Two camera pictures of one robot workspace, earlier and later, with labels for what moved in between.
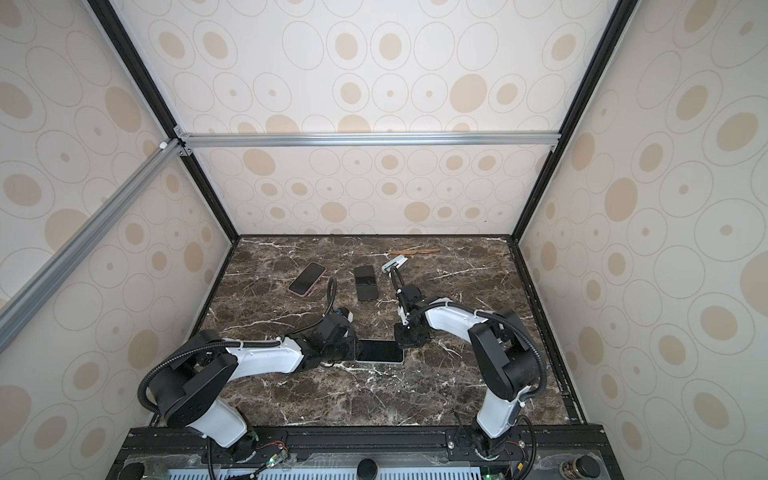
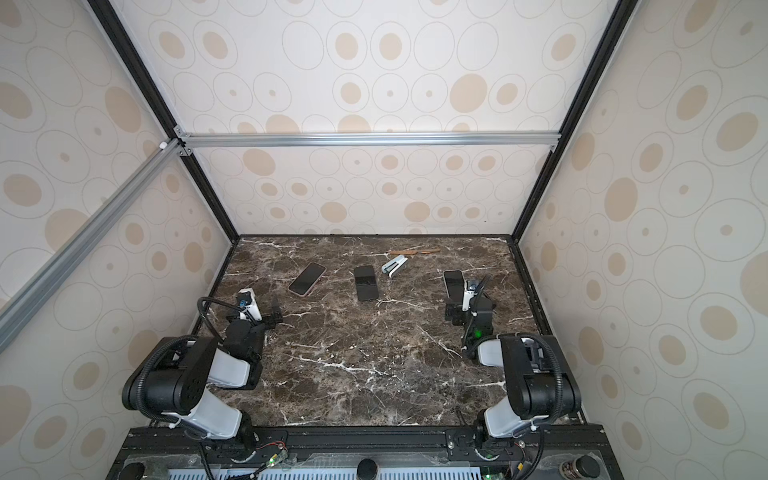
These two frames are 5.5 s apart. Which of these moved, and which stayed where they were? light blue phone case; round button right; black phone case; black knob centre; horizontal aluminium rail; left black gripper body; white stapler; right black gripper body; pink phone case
Moved: right black gripper body; left black gripper body; light blue phone case
Stayed: black knob centre; black phone case; round button right; horizontal aluminium rail; pink phone case; white stapler
